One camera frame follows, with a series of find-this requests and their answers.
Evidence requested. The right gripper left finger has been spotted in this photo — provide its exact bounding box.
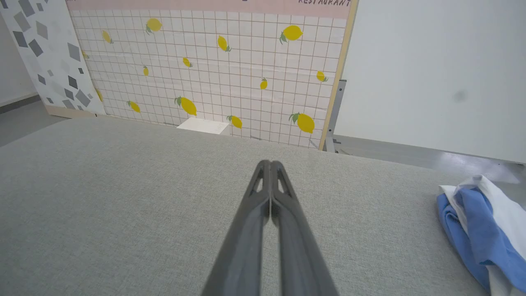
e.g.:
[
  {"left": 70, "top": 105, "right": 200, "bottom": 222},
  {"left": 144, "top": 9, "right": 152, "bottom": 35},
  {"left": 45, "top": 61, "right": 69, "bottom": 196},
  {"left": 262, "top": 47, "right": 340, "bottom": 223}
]
[{"left": 201, "top": 160, "right": 272, "bottom": 296}]

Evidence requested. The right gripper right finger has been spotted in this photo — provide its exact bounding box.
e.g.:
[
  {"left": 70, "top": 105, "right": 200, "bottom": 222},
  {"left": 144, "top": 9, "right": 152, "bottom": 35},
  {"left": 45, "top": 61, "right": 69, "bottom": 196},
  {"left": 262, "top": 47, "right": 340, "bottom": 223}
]
[{"left": 270, "top": 160, "right": 340, "bottom": 296}]

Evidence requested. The blue and white garment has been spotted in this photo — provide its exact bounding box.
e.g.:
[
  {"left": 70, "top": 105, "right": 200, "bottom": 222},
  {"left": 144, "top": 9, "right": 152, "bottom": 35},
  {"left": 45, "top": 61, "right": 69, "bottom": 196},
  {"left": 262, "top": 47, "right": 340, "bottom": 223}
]
[{"left": 436, "top": 175, "right": 526, "bottom": 296}]

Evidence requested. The white box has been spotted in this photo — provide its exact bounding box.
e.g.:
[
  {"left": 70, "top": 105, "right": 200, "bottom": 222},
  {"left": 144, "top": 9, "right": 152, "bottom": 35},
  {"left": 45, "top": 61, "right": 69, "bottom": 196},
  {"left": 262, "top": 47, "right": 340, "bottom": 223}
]
[{"left": 177, "top": 117, "right": 231, "bottom": 136}]

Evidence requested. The grey metal panel stand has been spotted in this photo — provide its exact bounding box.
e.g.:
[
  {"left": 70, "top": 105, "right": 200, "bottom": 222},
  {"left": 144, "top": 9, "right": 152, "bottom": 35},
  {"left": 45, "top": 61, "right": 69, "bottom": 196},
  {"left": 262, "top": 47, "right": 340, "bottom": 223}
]
[{"left": 323, "top": 79, "right": 347, "bottom": 154}]

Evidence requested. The lemon print tiled panel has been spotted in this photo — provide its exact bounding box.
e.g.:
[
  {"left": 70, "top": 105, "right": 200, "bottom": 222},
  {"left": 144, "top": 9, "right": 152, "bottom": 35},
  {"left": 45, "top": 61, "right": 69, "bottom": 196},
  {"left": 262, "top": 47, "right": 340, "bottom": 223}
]
[{"left": 66, "top": 0, "right": 359, "bottom": 151}]

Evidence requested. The terrazzo print panel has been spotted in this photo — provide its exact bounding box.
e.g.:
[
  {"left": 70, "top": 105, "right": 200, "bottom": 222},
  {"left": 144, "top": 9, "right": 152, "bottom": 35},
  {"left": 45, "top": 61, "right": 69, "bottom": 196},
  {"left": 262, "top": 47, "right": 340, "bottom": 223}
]
[{"left": 0, "top": 0, "right": 107, "bottom": 119}]

